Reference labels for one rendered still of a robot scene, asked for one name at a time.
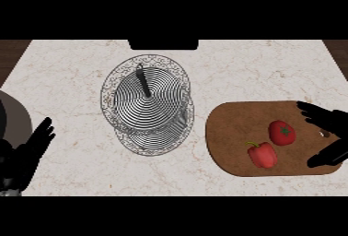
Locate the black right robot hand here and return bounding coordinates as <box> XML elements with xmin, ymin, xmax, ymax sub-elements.
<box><xmin>294</xmin><ymin>100</ymin><xmax>348</xmax><ymax>169</ymax></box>

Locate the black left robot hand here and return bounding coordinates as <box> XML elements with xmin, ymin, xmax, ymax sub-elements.
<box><xmin>0</xmin><ymin>116</ymin><xmax>57</xmax><ymax>194</ymax></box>

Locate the red tomato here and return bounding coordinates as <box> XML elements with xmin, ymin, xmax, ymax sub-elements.
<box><xmin>268</xmin><ymin>120</ymin><xmax>297</xmax><ymax>147</ymax></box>

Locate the brown wooden cutting board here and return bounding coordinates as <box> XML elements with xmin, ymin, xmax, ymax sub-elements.
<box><xmin>204</xmin><ymin>100</ymin><xmax>343</xmax><ymax>178</ymax></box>

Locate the red bell pepper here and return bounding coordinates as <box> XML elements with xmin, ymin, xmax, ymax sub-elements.
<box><xmin>244</xmin><ymin>141</ymin><xmax>278</xmax><ymax>170</ymax></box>

